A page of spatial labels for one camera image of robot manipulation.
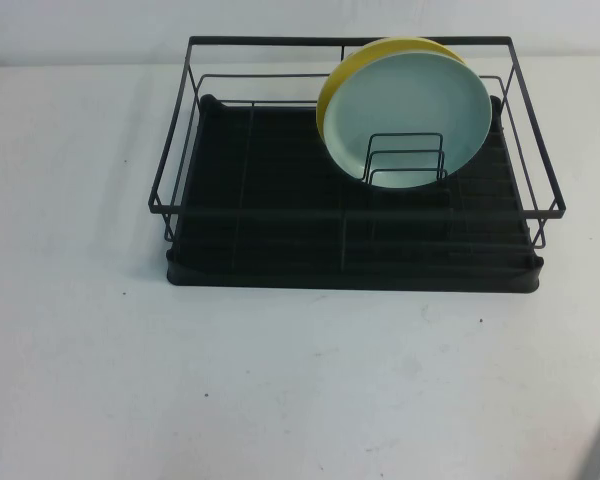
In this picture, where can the black plastic drip tray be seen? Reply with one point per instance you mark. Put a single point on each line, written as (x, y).
(330, 286)

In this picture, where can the yellow plate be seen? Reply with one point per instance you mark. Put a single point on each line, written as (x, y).
(330, 87)

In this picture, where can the pale green plate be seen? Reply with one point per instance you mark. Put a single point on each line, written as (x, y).
(410, 100)

